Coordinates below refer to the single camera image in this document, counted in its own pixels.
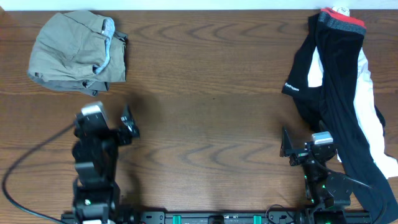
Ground khaki shorts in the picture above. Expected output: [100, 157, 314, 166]
[28, 11, 126, 82]

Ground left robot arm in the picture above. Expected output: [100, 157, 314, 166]
[72, 101, 140, 223]

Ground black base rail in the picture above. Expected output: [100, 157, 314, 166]
[60, 210, 373, 224]

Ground black garment with logo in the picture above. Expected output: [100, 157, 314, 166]
[282, 14, 323, 133]

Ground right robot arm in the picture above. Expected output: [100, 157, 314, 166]
[280, 128, 352, 224]

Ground grey shorts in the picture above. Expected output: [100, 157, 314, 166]
[27, 27, 127, 96]

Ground dark navy garment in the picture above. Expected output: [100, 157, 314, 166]
[341, 156, 397, 223]

